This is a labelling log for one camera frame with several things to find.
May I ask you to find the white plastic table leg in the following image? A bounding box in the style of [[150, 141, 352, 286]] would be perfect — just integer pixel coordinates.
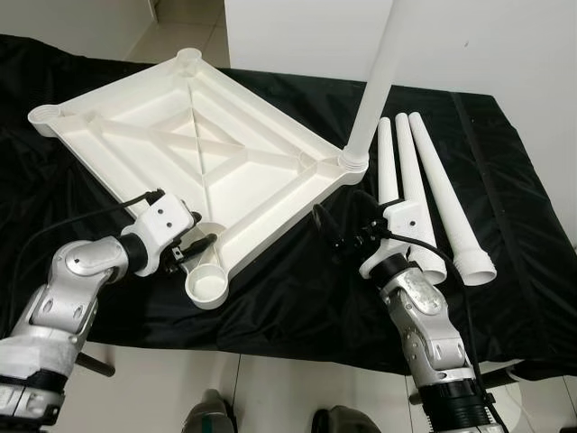
[[339, 0, 425, 172], [394, 115, 448, 285], [376, 117, 402, 204], [408, 112, 498, 287]]

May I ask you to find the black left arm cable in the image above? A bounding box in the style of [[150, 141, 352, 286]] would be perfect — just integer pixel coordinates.
[[11, 188, 165, 290]]

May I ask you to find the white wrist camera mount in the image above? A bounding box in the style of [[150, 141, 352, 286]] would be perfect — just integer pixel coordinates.
[[361, 200, 434, 281], [126, 194, 201, 276]]

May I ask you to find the white plastic children table top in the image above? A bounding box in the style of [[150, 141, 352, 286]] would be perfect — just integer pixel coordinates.
[[27, 47, 371, 311]]

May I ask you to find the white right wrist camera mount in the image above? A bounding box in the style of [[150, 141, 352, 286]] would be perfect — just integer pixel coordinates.
[[361, 200, 434, 281]]

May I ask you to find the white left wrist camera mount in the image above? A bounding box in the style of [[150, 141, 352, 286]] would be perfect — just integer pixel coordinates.
[[126, 194, 201, 276]]

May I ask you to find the grey robot right foot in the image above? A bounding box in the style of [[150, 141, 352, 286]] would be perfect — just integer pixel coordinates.
[[311, 406, 380, 433]]

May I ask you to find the black table cloth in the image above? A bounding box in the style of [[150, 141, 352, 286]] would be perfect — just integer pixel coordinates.
[[0, 34, 577, 380]]

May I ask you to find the grey robot foot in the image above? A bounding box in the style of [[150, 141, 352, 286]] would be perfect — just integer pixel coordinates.
[[183, 388, 237, 433], [311, 406, 380, 433]]

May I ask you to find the grey robot left foot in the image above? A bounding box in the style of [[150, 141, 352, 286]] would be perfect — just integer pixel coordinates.
[[183, 388, 237, 433]]

